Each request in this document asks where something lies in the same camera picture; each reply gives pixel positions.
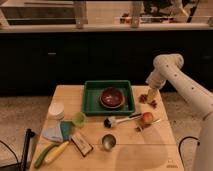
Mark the dark red grape bunch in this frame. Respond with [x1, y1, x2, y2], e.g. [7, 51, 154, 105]
[139, 94, 157, 108]

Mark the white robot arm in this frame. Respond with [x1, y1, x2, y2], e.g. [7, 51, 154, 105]
[146, 54, 213, 171]

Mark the metal cup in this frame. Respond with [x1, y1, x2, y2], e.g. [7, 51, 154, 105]
[102, 134, 116, 151]

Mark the small green cup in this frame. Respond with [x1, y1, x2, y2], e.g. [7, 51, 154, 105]
[72, 112, 85, 128]

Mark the orange peach fruit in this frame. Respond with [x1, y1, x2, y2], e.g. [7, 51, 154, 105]
[142, 112, 154, 124]

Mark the small dark metal clip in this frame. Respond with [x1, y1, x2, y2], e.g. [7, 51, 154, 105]
[135, 126, 143, 132]

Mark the dark red bowl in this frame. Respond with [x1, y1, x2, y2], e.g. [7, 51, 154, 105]
[99, 87, 125, 109]

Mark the black and white brush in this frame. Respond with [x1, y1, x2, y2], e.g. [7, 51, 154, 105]
[104, 113, 142, 128]

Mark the green plastic tray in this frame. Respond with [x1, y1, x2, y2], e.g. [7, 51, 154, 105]
[82, 80, 135, 116]

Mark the brown rectangular box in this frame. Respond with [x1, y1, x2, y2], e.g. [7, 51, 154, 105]
[71, 132, 93, 157]

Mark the teal sponge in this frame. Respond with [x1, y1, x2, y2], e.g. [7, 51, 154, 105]
[60, 121, 73, 141]

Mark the light blue cloth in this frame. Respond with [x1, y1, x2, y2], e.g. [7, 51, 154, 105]
[42, 123, 63, 142]

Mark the yellow corn cob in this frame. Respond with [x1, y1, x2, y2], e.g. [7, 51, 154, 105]
[44, 141, 69, 164]

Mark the green cucumber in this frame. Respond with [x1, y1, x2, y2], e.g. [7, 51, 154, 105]
[34, 144, 58, 169]

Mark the black stand pole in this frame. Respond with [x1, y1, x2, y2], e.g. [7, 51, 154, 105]
[20, 129, 35, 171]

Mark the black cable right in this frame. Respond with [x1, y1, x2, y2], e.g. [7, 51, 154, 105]
[178, 136, 201, 159]

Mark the black cable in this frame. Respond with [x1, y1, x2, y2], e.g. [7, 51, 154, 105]
[0, 139, 22, 169]
[178, 136, 201, 159]

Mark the black cable left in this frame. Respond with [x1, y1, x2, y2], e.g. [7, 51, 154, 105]
[0, 139, 22, 169]

